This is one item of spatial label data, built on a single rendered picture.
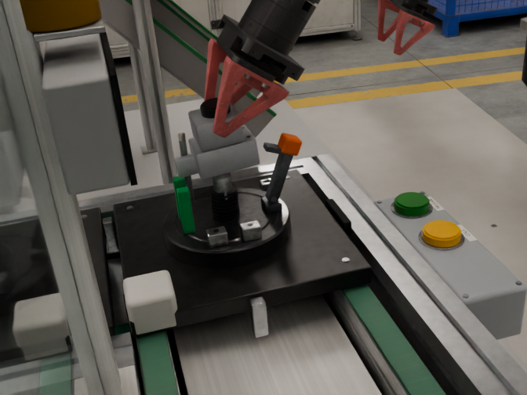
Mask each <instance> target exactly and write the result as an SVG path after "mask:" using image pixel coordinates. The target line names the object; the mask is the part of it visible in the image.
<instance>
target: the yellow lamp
mask: <svg viewBox="0 0 527 395"><path fill-rule="evenodd" d="M20 5H21V9H22V12H23V15H24V21H25V24H26V28H27V31H30V32H51V31H64V30H69V29H73V28H77V27H83V26H85V25H89V24H92V23H94V22H96V21H98V20H99V19H100V18H101V17H102V12H101V8H100V0H20Z"/></svg>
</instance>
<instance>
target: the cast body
mask: <svg viewBox="0 0 527 395"><path fill-rule="evenodd" d="M217 100H218V98H212V99H209V100H206V101H204V102H203V103H202V104H201V105H200V109H197V110H193V111H189V113H188V116H189V120H190V123H191V130H192V134H193V137H194V138H190V139H189V140H188V143H189V147H190V150H191V154H188V155H184V156H181V157H178V158H174V161H175V165H176V170H177V174H178V176H179V178H183V177H186V176H191V175H194V174H199V176H200V178H201V179H208V178H211V177H214V176H219V175H223V174H225V173H229V172H233V171H237V170H240V169H245V168H248V167H252V166H254V165H258V164H259V163H260V158H259V153H258V148H257V143H256V139H255V138H254V136H253V134H252V133H251V132H250V131H249V129H248V128H247V127H246V125H242V126H241V127H240V128H238V129H236V130H235V131H234V132H232V133H231V134H230V135H229V136H227V137H225V138H223V137H221V136H218V135H217V134H215V133H213V123H214V118H215V113H216V105H217ZM237 115H238V112H237V111H236V110H235V109H234V107H233V106H232V104H231V103H230V104H229V108H228V111H227V117H226V121H225V122H229V121H230V120H231V119H233V118H234V117H235V116H237Z"/></svg>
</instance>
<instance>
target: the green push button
mask: <svg viewBox="0 0 527 395"><path fill-rule="evenodd" d="M429 207H430V200H429V199H428V197H426V196H425V195H423V194H420V193H416V192H406V193H403V194H399V195H398V196H397V197H396V198H395V199H394V209H395V210H396V211H397V212H399V213H401V214H403V215H407V216H418V215H422V214H424V213H426V212H427V211H428V210H429Z"/></svg>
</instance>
